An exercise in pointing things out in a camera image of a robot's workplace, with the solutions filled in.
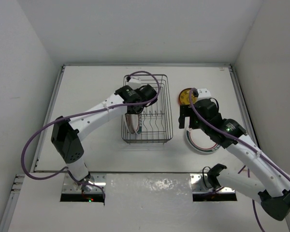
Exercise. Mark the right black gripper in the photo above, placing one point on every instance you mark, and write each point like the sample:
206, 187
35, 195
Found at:
185, 110

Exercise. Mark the yellow brown plate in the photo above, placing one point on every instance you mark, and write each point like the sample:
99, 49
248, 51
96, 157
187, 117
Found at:
183, 98

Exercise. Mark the white patterned plate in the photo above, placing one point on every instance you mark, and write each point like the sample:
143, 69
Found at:
132, 123

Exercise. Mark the white plate dark rim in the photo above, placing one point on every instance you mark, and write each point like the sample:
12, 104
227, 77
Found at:
200, 142

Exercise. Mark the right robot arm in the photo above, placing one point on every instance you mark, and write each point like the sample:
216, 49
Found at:
272, 187

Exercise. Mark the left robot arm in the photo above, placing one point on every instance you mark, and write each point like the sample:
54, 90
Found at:
68, 133

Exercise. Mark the white plate green rim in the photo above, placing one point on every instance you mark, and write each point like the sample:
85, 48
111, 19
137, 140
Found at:
140, 123

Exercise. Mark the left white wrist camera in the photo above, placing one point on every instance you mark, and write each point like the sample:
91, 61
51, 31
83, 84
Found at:
134, 82

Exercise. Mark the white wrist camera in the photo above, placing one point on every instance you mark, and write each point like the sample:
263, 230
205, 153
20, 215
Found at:
134, 82
201, 93

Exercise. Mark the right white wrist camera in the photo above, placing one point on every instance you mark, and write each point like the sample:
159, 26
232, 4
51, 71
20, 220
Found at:
201, 93

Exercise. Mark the metal wire dish rack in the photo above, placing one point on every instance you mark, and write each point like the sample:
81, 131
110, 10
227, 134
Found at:
157, 119

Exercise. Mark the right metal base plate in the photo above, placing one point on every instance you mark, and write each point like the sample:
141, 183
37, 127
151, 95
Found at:
200, 185

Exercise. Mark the metal base plate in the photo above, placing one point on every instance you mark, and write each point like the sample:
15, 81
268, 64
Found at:
200, 185
70, 187

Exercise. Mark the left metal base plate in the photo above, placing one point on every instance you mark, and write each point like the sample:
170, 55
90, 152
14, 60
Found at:
70, 187

